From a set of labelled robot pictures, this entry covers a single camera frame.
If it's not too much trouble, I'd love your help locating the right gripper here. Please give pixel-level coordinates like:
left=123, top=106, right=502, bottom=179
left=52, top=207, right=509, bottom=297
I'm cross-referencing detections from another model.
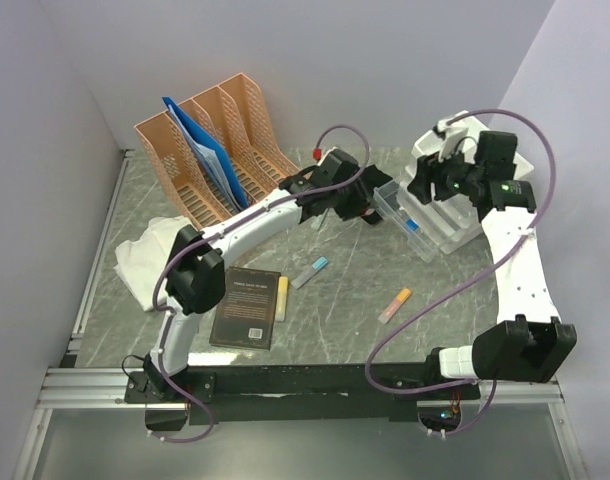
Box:
left=406, top=140, right=484, bottom=205

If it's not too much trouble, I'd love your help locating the blue and grey stamp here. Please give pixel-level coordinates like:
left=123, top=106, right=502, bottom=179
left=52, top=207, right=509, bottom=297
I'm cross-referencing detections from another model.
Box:
left=406, top=219, right=418, bottom=232

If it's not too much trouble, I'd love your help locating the white plastic drawer unit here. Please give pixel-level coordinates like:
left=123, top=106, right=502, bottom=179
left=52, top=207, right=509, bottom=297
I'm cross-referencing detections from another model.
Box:
left=374, top=111, right=536, bottom=262

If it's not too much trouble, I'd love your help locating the blue cap highlighter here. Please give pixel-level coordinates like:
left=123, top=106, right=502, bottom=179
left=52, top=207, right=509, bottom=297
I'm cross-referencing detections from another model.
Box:
left=291, top=256, right=328, bottom=289

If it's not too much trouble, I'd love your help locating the orange cap pink highlighter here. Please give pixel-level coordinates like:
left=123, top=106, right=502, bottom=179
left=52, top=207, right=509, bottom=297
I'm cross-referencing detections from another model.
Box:
left=378, top=288, right=411, bottom=325

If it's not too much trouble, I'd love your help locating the yellow highlighter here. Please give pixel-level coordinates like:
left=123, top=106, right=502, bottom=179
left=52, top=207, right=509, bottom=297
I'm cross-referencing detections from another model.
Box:
left=275, top=276, right=289, bottom=322

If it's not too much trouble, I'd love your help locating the blue document folder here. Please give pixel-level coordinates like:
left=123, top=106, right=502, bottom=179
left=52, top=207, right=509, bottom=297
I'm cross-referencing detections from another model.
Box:
left=162, top=96, right=249, bottom=211

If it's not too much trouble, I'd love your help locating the black book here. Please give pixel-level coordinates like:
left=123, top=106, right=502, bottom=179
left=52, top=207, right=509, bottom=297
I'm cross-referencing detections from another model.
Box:
left=209, top=267, right=281, bottom=351

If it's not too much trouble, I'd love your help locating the green cap highlighter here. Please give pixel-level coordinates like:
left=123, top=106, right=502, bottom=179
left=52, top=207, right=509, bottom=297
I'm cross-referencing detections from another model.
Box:
left=310, top=215, right=325, bottom=231

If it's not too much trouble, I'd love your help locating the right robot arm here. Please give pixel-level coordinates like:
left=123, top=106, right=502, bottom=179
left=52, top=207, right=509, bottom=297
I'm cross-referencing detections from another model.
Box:
left=406, top=127, right=577, bottom=399

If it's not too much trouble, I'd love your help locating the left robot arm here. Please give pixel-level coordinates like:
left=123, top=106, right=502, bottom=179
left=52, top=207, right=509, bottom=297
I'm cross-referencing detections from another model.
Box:
left=143, top=148, right=392, bottom=402

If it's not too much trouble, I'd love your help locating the peach plastic file organizer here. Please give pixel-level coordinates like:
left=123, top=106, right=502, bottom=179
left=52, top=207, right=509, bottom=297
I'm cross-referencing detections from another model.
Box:
left=135, top=73, right=299, bottom=228

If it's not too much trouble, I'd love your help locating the white cloth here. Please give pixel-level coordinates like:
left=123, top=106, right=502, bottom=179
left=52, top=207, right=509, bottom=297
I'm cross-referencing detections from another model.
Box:
left=114, top=216, right=196, bottom=311

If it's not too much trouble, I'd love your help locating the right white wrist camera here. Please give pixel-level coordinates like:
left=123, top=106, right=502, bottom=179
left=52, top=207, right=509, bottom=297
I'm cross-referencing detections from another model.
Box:
left=433, top=119, right=469, bottom=162

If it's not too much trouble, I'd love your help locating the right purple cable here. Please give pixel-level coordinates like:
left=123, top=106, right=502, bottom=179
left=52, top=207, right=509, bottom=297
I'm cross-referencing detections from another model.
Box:
left=364, top=108, right=557, bottom=437

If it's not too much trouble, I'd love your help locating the purple cable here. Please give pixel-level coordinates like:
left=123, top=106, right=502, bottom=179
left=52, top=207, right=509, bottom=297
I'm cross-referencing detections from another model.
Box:
left=364, top=108, right=557, bottom=437
left=149, top=124, right=372, bottom=445

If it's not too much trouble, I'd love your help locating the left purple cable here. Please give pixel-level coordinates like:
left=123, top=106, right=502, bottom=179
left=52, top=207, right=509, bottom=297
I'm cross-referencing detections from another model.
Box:
left=149, top=124, right=372, bottom=445

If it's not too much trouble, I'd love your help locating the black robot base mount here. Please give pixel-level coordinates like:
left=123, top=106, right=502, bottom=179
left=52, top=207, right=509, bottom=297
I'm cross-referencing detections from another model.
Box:
left=124, top=363, right=481, bottom=431

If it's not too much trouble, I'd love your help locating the aluminium rail frame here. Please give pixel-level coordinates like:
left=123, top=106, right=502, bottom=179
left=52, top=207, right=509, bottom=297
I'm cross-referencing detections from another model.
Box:
left=12, top=148, right=589, bottom=480

